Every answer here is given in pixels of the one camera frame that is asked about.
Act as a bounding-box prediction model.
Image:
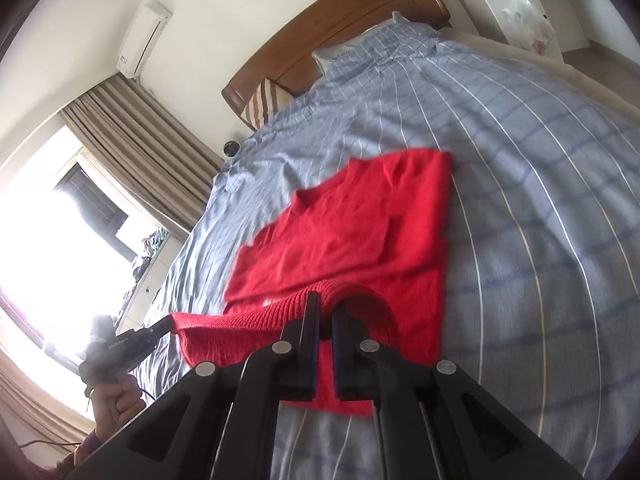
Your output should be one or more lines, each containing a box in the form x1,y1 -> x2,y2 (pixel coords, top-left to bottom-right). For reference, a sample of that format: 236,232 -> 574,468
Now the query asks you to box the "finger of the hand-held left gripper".
142,321 -> 174,343

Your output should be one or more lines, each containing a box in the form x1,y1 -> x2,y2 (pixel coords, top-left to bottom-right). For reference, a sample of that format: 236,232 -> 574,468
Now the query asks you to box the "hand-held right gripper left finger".
65,291 -> 321,480

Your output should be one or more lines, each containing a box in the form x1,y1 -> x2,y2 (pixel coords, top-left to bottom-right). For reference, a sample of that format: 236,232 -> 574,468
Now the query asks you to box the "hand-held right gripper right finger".
331,304 -> 583,480

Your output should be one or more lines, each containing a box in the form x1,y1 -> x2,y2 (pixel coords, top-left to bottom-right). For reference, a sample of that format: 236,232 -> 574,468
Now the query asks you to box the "red knitted sweater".
170,147 -> 453,418

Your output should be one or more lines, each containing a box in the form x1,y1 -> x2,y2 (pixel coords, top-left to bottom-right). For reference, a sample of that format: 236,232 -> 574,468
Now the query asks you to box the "person's left forearm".
55,429 -> 108,480

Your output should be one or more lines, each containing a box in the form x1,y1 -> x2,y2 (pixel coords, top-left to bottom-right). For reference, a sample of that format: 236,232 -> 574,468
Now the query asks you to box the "person's left hand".
90,374 -> 147,442

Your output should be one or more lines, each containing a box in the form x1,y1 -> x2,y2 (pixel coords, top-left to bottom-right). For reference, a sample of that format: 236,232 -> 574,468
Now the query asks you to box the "white windowsill cabinet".
115,232 -> 193,331

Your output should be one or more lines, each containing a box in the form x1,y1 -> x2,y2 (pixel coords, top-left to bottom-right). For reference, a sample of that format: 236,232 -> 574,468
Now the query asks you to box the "heap of mixed clutter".
130,227 -> 171,281

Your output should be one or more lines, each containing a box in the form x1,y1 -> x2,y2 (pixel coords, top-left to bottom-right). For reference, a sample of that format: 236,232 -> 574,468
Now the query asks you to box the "beige curtain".
0,345 -> 96,441
60,72 -> 226,241

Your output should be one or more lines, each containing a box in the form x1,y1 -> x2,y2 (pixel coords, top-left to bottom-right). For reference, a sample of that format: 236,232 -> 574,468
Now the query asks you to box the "window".
0,125 -> 151,366

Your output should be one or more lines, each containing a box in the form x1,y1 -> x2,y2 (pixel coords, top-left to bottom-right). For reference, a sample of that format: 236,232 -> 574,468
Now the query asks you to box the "bed with blue checked duvet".
127,20 -> 640,480

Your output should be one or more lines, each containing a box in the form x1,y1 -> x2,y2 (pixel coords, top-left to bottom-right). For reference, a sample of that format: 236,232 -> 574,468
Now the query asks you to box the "striped pillow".
245,78 -> 296,131

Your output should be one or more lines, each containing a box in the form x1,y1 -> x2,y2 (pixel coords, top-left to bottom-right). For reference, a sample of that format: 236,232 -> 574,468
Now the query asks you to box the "white air conditioner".
115,0 -> 173,78

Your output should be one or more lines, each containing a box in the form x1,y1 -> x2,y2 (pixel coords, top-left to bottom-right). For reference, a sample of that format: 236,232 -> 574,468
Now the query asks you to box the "light blue pillow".
311,10 -> 416,78

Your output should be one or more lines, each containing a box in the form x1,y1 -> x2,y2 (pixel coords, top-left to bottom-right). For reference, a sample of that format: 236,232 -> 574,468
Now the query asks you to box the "wooden headboard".
221,0 -> 451,131

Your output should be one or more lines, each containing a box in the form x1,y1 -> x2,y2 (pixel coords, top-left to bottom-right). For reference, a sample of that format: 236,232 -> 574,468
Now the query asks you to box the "clear plastic bag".
500,0 -> 555,56

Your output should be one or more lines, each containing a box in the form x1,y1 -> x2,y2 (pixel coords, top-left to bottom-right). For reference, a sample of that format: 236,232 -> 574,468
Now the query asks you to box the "black cable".
20,438 -> 82,453

